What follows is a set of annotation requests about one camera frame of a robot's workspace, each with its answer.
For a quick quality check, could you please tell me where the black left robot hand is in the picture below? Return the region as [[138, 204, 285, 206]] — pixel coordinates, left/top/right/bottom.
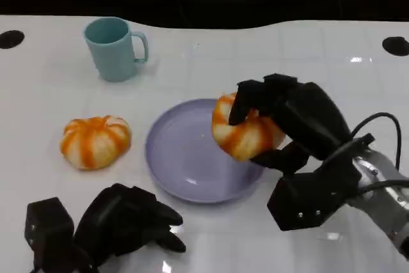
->
[[72, 183, 187, 269]]

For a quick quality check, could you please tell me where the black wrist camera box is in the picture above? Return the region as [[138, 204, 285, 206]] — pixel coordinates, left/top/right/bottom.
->
[[24, 196, 75, 256], [266, 154, 362, 232]]

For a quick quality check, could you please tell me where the orange and white bread roll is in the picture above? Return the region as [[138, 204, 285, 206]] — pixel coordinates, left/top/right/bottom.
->
[[60, 114, 133, 171], [212, 92, 287, 163]]

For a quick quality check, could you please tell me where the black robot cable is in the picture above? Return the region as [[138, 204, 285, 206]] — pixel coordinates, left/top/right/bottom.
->
[[322, 112, 403, 169], [357, 179, 409, 195]]

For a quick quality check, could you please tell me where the pale green mug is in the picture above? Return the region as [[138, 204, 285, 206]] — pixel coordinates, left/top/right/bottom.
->
[[83, 17, 150, 83]]

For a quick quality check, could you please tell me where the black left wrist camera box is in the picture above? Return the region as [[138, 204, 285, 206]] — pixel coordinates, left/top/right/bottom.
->
[[24, 196, 75, 256]]

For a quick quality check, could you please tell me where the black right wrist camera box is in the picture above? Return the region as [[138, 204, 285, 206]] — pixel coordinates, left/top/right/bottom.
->
[[266, 154, 362, 232]]

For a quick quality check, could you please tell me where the lilac plate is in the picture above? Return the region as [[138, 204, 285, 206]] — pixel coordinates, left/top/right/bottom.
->
[[145, 98, 268, 205]]

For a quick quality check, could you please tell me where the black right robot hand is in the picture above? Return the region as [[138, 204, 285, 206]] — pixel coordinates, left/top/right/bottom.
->
[[228, 74, 355, 175]]

